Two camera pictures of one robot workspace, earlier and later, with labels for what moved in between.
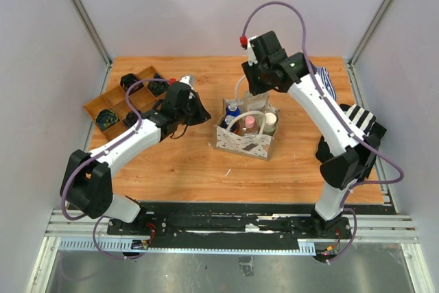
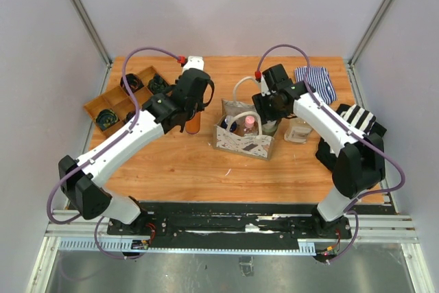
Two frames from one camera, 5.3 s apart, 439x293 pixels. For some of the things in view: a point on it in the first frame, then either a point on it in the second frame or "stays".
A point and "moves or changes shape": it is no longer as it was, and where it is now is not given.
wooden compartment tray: [119, 110] stays
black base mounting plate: [241, 221] stays
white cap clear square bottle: [257, 102] moves or changes shape
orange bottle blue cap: [224, 123] to [193, 125]
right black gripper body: [257, 75] to [267, 108]
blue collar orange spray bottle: [232, 110] to [228, 124]
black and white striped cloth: [362, 119] stays
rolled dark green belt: [158, 88] stays
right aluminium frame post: [352, 77] stays
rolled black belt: [127, 79] stays
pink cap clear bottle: [250, 127] stays
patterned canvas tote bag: [247, 126] stays
